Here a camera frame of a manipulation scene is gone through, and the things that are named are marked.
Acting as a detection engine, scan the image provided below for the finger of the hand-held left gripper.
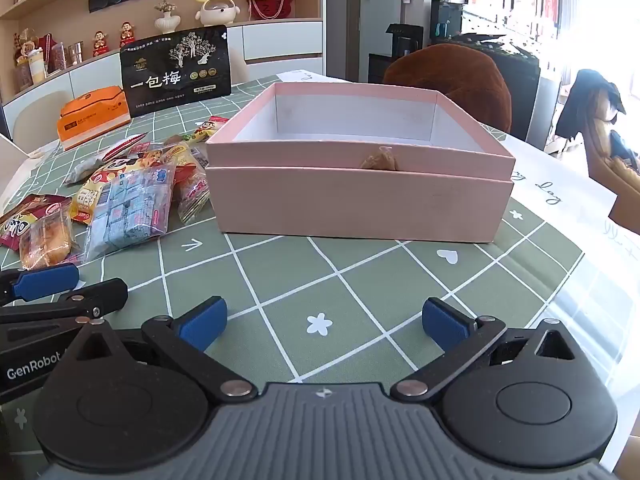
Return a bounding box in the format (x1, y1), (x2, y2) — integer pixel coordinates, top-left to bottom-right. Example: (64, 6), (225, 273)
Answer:
(0, 277), (130, 332)
(0, 262), (81, 306)

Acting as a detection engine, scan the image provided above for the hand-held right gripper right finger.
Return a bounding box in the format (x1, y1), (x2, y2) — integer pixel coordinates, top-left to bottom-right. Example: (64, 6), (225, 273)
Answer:
(390, 297), (576, 403)

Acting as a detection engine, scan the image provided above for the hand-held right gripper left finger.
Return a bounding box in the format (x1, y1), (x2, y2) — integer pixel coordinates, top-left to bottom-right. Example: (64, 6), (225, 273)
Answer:
(67, 296), (256, 402)

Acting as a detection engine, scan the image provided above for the pink cardboard gift box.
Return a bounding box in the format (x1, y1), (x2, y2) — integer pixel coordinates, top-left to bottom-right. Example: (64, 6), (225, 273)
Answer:
(205, 82), (516, 246)

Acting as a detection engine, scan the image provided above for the clear packet of orange bread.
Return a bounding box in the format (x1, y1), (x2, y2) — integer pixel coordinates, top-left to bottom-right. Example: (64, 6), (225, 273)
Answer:
(19, 207), (81, 268)

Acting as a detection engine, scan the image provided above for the blue candy packet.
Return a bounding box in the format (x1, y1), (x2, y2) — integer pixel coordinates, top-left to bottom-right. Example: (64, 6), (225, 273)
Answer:
(82, 162), (177, 263)

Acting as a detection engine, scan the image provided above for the yellow and red snack packet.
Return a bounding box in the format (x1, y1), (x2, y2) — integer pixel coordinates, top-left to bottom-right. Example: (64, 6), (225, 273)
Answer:
(70, 152), (151, 226)

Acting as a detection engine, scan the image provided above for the green checked tablecloth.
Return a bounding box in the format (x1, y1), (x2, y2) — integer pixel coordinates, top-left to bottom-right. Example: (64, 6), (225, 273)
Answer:
(0, 67), (640, 480)

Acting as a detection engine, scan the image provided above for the grey snack packet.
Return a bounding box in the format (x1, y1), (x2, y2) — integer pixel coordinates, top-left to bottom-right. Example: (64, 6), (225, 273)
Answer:
(64, 152), (108, 186)

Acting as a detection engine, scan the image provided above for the white dining chair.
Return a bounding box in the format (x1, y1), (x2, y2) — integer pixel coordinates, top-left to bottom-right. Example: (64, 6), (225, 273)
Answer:
(12, 91), (76, 153)
(0, 132), (27, 196)

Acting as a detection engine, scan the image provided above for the clear packet of orange snack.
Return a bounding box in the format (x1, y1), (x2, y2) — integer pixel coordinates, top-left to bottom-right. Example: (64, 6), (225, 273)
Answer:
(170, 157), (211, 226)

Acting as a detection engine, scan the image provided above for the red and white striped packet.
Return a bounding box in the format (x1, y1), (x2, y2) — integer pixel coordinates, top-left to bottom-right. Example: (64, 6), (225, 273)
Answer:
(102, 132), (150, 163)

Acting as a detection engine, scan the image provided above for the small yellow snack packet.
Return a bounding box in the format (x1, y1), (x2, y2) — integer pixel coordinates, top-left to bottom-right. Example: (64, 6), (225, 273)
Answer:
(162, 141), (196, 166)

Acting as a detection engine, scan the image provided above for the orange tissue pack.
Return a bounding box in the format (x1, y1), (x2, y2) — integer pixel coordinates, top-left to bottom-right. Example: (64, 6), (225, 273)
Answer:
(56, 86), (132, 152)

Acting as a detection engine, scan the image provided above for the small yellow and red packet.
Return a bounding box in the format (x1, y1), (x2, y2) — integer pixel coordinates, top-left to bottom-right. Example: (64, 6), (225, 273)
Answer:
(182, 116), (231, 143)

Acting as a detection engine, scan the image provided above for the yellow and white cup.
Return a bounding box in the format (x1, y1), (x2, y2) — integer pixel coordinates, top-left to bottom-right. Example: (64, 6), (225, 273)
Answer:
(29, 50), (48, 86)

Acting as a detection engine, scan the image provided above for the large black snack bag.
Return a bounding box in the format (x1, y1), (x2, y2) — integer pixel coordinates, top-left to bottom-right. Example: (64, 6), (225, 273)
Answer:
(119, 24), (232, 118)

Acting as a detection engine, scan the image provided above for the tan chair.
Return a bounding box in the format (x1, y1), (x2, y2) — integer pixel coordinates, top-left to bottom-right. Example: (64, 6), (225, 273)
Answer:
(582, 85), (640, 236)

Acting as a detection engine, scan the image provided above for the pink flower decoration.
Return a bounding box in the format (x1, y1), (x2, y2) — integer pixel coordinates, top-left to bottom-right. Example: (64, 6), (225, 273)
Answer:
(12, 27), (51, 63)

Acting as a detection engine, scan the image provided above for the beige chair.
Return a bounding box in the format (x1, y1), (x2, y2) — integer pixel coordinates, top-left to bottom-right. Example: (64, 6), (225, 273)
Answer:
(227, 52), (251, 84)

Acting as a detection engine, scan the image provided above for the black mesh rack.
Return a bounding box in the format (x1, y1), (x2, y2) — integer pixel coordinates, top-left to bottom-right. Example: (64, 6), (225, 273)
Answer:
(465, 34), (543, 142)

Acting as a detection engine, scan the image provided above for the dark jacket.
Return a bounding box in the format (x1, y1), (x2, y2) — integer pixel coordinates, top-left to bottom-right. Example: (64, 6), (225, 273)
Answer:
(555, 69), (627, 141)

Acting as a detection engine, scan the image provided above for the white vase with flowers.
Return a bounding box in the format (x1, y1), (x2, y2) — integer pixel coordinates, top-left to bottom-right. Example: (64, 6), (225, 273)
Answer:
(153, 0), (182, 35)

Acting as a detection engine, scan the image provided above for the black water dispenser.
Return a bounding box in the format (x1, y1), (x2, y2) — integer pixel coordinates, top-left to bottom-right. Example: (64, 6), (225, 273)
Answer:
(369, 24), (426, 85)

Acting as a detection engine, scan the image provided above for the white rabbit figurine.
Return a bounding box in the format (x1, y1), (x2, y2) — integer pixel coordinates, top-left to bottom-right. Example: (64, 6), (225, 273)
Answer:
(195, 0), (240, 27)

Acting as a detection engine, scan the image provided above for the black countertop appliance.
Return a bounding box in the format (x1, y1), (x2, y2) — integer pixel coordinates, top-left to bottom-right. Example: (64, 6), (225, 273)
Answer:
(430, 0), (468, 44)

